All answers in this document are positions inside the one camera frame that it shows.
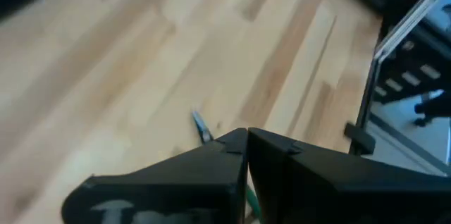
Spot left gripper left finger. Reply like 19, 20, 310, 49
61, 127, 249, 224

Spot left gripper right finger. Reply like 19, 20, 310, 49
247, 127, 451, 224

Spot green-handled pruning shears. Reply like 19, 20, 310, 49
191, 110, 264, 224

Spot black chair base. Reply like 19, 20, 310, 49
413, 89, 451, 128

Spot black frame clip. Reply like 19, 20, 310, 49
343, 121, 376, 156

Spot silver frame bracket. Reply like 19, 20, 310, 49
372, 0, 449, 63

